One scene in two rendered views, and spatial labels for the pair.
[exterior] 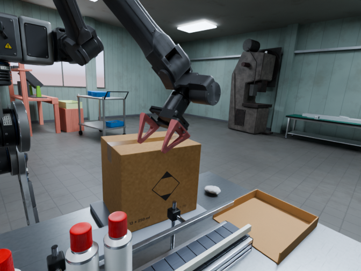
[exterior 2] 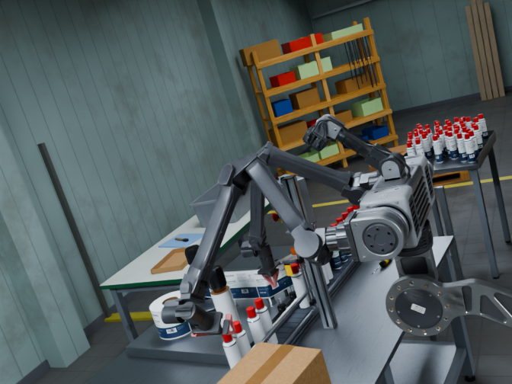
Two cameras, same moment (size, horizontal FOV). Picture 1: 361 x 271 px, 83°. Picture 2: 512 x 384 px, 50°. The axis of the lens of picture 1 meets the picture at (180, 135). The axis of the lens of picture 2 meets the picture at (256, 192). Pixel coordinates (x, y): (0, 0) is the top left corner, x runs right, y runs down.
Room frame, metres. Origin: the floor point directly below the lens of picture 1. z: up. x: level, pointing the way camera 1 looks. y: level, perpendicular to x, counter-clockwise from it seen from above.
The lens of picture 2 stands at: (2.16, -0.13, 1.98)
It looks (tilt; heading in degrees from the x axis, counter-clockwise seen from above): 13 degrees down; 165
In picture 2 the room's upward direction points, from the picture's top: 17 degrees counter-clockwise
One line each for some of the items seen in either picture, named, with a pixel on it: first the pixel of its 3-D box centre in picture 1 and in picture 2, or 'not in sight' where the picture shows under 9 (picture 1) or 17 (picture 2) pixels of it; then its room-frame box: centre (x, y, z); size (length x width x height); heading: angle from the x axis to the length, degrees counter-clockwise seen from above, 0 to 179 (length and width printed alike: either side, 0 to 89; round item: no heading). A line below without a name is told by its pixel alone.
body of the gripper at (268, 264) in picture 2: not in sight; (267, 262); (0.00, 0.41, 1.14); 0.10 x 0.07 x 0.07; 130
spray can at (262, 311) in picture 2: not in sight; (265, 321); (0.18, 0.29, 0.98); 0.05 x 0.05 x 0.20
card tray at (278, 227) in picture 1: (265, 218); not in sight; (0.70, -0.34, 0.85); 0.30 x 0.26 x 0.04; 129
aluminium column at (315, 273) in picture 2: not in sight; (310, 254); (0.15, 0.56, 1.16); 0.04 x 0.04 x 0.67; 39
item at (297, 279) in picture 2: not in sight; (299, 286); (0.00, 0.52, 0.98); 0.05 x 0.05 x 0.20
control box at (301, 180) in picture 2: not in sight; (290, 200); (0.06, 0.57, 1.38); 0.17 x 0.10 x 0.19; 4
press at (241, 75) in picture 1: (255, 87); not in sight; (6.78, -2.31, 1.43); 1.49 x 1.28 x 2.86; 46
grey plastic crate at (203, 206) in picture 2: not in sight; (228, 201); (-2.23, 0.80, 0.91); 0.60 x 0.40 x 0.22; 139
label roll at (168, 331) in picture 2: not in sight; (174, 314); (-0.32, -0.01, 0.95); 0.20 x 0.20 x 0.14
